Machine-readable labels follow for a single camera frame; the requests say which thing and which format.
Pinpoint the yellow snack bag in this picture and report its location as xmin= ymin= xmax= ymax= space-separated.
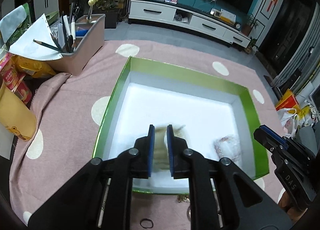
xmin=13 ymin=55 xmax=56 ymax=78

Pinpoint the small black alarm clock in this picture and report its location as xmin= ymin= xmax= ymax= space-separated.
xmin=235 ymin=23 xmax=241 ymax=30

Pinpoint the dark thin ring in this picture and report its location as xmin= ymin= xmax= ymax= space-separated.
xmin=139 ymin=219 xmax=154 ymax=230

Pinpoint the pink desk organizer bin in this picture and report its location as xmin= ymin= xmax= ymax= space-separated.
xmin=47 ymin=14 xmax=105 ymax=76

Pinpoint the large leafy floor plant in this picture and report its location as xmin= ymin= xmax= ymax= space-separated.
xmin=96 ymin=0 xmax=125 ymax=12

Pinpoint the white plastic shopping bag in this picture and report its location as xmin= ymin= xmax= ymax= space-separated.
xmin=277 ymin=108 xmax=302 ymax=138

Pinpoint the white wrist watch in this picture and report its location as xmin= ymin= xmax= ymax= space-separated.
xmin=152 ymin=126 xmax=170 ymax=173

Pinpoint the yellow bear bottle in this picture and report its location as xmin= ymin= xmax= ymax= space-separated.
xmin=0 ymin=78 xmax=37 ymax=141

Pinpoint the orange paper bag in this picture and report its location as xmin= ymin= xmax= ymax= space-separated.
xmin=275 ymin=89 xmax=300 ymax=113

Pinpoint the pink polka dot tablecloth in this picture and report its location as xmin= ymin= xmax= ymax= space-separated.
xmin=9 ymin=40 xmax=283 ymax=225

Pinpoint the red snack can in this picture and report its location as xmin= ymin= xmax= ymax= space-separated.
xmin=1 ymin=53 xmax=32 ymax=105

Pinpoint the green cardboard box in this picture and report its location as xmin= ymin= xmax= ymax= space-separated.
xmin=93 ymin=57 xmax=269 ymax=194

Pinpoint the white tv cabinet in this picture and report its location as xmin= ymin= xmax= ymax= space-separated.
xmin=129 ymin=0 xmax=250 ymax=47

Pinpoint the pink bead bracelet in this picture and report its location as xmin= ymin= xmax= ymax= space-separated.
xmin=214 ymin=135 xmax=243 ymax=164

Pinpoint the small gold brooch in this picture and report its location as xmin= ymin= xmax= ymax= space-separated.
xmin=177 ymin=194 xmax=190 ymax=203

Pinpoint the silver metal bangle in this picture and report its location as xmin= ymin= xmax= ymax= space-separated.
xmin=186 ymin=206 xmax=223 ymax=223

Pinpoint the potted plant by cabinet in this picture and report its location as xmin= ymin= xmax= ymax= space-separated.
xmin=241 ymin=14 xmax=258 ymax=37

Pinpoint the person's left hand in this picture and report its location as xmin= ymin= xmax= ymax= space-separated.
xmin=278 ymin=191 xmax=307 ymax=217

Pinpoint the green pencil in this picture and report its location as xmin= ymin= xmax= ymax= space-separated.
xmin=33 ymin=39 xmax=63 ymax=53

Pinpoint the yellow handled brush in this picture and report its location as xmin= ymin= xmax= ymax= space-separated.
xmin=86 ymin=0 xmax=99 ymax=23

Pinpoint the white paper sheet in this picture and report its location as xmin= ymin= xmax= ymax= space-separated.
xmin=9 ymin=14 xmax=62 ymax=61

